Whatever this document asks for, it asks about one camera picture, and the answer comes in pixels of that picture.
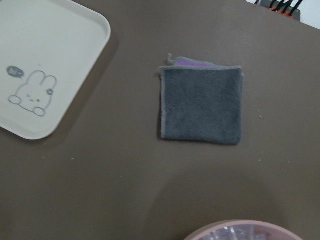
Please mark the pink bowl of ice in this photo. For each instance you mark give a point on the pink bowl of ice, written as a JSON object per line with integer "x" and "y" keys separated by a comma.
{"x": 242, "y": 230}

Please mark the grey folded cloth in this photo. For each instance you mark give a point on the grey folded cloth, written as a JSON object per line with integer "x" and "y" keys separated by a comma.
{"x": 201, "y": 101}

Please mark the cream rabbit tray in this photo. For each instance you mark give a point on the cream rabbit tray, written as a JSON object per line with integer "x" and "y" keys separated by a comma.
{"x": 47, "y": 50}

